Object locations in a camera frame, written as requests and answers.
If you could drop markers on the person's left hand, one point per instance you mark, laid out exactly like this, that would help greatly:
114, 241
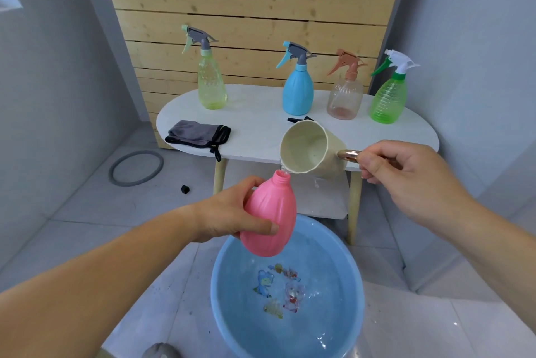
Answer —
222, 215

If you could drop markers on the person's right hand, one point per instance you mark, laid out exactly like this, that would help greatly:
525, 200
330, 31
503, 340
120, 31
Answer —
414, 186

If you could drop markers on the person's right thumb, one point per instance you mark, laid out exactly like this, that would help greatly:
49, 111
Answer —
370, 165

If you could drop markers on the person's left thumb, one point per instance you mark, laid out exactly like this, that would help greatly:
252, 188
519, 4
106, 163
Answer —
261, 228

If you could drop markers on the pink plastic bottle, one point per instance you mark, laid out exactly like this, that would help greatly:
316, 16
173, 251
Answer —
271, 219

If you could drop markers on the person's right forearm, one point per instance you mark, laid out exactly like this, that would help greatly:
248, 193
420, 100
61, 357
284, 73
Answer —
498, 253

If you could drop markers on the person's left forearm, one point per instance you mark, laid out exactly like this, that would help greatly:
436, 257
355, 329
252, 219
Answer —
96, 278

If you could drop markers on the green spray bottle white nozzle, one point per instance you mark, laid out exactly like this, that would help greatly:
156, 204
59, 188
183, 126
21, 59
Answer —
389, 102

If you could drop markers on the clear pink spray bottle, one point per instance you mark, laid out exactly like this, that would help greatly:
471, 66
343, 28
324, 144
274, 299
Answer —
345, 98

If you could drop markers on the blue plastic basin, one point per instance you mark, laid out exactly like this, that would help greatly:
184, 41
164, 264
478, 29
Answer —
289, 307

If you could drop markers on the small black cube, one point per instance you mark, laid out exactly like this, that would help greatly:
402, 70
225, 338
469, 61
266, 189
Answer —
185, 189

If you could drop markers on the small black sprayer part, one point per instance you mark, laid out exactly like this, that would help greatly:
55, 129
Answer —
295, 119

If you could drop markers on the white oval table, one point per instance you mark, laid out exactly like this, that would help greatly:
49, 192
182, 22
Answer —
255, 127

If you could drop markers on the blue spray bottle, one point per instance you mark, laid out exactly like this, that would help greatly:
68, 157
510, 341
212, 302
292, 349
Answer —
298, 94

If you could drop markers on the grey pouch with black trim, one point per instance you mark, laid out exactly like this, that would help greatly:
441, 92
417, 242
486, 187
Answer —
194, 133

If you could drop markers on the yellow-green spray bottle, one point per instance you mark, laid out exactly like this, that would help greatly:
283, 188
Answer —
211, 85

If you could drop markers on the grey rounded object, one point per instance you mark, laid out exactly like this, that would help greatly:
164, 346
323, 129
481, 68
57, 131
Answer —
161, 351

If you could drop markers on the wooden plank panel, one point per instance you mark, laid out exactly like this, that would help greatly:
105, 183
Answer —
251, 6

